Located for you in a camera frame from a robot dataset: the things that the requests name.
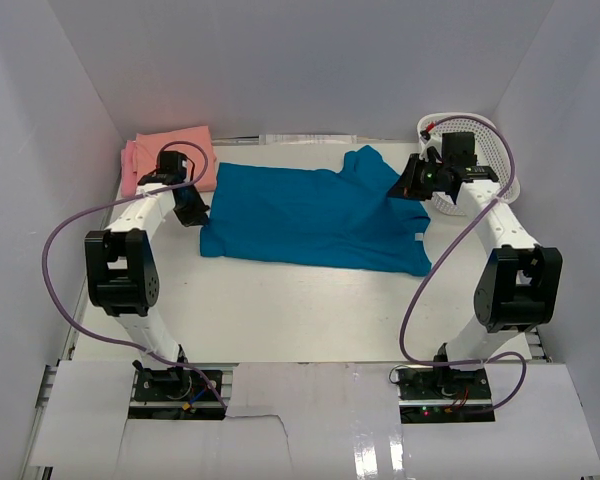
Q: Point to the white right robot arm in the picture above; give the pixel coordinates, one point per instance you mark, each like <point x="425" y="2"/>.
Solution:
<point x="517" y="290"/>

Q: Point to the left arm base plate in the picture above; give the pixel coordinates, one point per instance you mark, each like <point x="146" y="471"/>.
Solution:
<point x="173" y="395"/>

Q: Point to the folded pink t shirt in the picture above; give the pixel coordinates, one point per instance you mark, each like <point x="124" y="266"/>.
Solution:
<point x="128" y="180"/>

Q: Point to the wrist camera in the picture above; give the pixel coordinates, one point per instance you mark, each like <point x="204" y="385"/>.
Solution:
<point x="179" y="162"/>
<point x="429" y="139"/>

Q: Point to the blue t shirt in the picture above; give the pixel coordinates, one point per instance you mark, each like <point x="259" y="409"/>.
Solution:
<point x="339" y="219"/>

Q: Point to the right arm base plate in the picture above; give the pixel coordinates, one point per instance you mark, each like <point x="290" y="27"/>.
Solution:
<point x="442" y="395"/>

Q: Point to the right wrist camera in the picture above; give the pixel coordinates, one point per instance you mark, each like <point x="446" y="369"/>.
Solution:
<point x="429" y="139"/>

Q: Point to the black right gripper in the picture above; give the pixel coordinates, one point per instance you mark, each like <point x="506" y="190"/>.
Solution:
<point x="406" y="187"/>

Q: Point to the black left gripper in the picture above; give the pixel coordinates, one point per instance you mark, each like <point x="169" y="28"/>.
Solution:
<point x="197" y="216"/>

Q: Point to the white perforated plastic basket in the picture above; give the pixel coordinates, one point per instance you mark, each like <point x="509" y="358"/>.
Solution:
<point x="489" y="149"/>

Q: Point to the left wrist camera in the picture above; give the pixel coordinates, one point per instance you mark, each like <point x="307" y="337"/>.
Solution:
<point x="179" y="162"/>

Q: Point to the white paper sheet at back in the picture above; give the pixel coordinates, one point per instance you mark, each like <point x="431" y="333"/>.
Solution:
<point x="307" y="139"/>

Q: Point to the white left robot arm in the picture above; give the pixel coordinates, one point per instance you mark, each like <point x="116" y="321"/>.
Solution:
<point x="122" y="275"/>

